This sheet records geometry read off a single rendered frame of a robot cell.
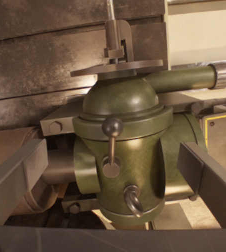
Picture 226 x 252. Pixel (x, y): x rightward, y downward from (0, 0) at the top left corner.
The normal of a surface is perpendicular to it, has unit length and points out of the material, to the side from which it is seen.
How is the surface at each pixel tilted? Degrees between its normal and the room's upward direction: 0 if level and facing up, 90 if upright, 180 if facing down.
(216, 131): 0
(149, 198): 25
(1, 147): 55
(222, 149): 0
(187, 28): 0
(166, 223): 90
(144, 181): 17
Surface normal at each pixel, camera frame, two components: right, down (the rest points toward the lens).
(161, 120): 0.58, 0.16
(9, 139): -0.11, -0.79
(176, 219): -0.12, -0.95
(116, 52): 0.00, 0.29
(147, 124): 0.33, 0.23
